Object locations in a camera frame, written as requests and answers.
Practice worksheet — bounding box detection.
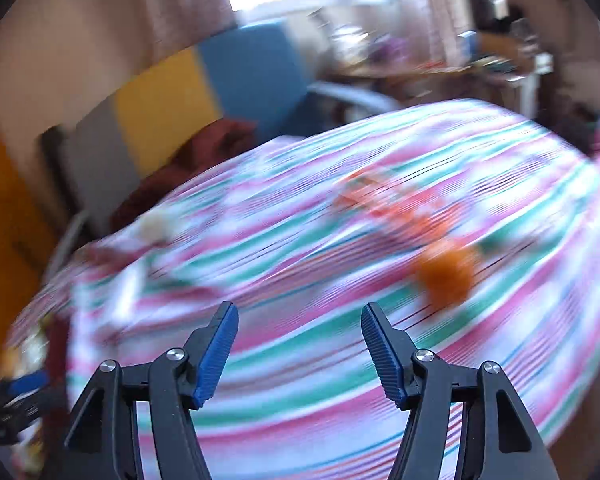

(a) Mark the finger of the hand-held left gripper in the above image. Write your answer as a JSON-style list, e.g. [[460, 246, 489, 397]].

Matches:
[[7, 370, 51, 398]]

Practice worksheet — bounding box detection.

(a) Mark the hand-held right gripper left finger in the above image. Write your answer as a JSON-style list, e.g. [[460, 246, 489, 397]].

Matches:
[[64, 301, 240, 480]]

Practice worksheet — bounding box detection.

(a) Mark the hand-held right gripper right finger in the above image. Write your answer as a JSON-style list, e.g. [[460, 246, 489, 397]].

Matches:
[[361, 302, 561, 480]]

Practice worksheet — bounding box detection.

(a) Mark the gold tin container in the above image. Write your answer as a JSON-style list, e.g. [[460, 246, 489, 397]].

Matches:
[[0, 305, 78, 480]]

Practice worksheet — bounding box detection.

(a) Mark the small orange fruit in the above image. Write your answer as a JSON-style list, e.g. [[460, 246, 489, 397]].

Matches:
[[415, 240, 481, 308]]

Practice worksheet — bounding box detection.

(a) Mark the striped tablecloth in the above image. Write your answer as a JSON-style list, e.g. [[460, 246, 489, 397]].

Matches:
[[5, 100, 600, 480]]

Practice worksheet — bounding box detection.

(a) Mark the white rolled sock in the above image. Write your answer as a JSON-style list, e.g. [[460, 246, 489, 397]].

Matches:
[[137, 210, 176, 243]]

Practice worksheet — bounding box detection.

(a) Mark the orange plastic ladder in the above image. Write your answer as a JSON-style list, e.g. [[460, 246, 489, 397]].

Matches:
[[332, 170, 451, 241]]

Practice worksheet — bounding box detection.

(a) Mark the dark red cloth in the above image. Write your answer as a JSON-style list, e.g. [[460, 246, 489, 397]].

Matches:
[[110, 117, 261, 231]]

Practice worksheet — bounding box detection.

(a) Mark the black rolled mat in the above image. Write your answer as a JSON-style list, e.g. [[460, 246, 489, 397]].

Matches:
[[40, 127, 71, 231]]

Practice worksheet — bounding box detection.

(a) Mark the grey yellow blue chair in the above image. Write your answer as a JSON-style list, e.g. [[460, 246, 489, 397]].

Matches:
[[40, 20, 401, 241]]

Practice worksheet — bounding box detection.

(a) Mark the wooden desk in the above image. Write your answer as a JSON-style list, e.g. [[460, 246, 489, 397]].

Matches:
[[325, 60, 481, 103]]

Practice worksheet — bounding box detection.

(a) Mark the purple box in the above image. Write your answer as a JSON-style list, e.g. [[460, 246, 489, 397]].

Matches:
[[375, 40, 406, 61]]

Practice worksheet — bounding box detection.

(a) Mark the starfish print curtain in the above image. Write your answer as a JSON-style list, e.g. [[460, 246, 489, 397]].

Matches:
[[145, 0, 236, 56]]

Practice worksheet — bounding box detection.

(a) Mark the pale pink curtain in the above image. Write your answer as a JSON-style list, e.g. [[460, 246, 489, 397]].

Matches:
[[415, 0, 476, 66]]

